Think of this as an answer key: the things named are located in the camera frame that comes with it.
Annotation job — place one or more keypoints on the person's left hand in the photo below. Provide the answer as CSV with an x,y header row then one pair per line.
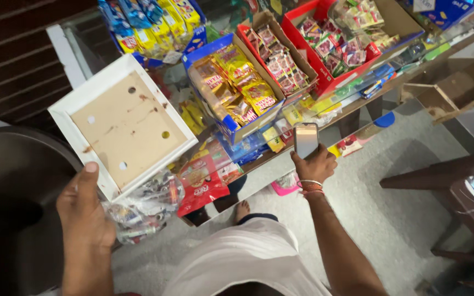
x,y
82,213

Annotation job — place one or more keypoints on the black smartphone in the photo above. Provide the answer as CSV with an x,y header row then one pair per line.
x,y
306,139

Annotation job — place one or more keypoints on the person's white shirt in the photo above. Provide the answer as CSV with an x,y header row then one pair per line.
x,y
245,259

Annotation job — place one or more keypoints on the dark wooden table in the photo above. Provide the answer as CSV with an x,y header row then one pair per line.
x,y
434,176

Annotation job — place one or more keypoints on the clear bag of small items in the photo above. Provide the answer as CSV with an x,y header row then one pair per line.
x,y
146,213

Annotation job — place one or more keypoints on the blue carton with hanging strips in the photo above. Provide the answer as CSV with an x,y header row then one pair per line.
x,y
198,41

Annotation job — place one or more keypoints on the strips of blue yellow packets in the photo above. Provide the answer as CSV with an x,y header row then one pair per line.
x,y
154,24

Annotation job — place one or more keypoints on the dark blue printed carton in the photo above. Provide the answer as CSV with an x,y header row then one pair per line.
x,y
447,12

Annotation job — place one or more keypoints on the pile of red green sachets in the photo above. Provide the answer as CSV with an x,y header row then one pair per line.
x,y
340,41

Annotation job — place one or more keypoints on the person's right hand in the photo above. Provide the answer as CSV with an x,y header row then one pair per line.
x,y
315,169

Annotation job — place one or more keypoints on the pile of gold yellow packets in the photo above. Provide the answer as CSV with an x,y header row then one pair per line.
x,y
237,84

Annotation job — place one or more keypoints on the person's dark trouser hem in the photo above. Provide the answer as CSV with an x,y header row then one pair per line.
x,y
257,218

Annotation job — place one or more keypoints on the glass display counter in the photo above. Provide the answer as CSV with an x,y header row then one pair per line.
x,y
261,172

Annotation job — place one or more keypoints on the brown carton with red edge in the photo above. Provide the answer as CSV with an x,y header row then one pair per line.
x,y
303,70

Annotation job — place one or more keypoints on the pink plastic packet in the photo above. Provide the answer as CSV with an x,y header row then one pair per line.
x,y
284,185

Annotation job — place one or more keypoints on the small yellow box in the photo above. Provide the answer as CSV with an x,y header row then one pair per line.
x,y
273,139

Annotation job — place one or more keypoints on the large red carton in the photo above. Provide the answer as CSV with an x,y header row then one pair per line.
x,y
327,84

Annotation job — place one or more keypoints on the blue carton with brown inside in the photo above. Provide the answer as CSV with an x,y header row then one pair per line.
x,y
232,127

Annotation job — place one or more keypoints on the red and green snack packet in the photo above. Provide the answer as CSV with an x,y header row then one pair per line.
x,y
225,164

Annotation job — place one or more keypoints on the person's foot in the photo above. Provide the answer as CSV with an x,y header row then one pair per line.
x,y
242,209

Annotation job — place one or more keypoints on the white cardboard tray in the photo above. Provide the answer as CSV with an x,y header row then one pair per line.
x,y
128,127

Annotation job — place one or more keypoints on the red and white packet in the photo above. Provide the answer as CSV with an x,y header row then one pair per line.
x,y
349,145

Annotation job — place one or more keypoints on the brown slatted shutter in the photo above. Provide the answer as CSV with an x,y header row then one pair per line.
x,y
15,53

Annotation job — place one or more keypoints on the jar with blue lid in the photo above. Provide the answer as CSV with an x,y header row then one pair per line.
x,y
383,120

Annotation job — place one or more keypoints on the stack of blue packets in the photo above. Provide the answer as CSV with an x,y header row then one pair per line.
x,y
241,150

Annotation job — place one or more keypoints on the silver bangle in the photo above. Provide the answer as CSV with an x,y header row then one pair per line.
x,y
310,181

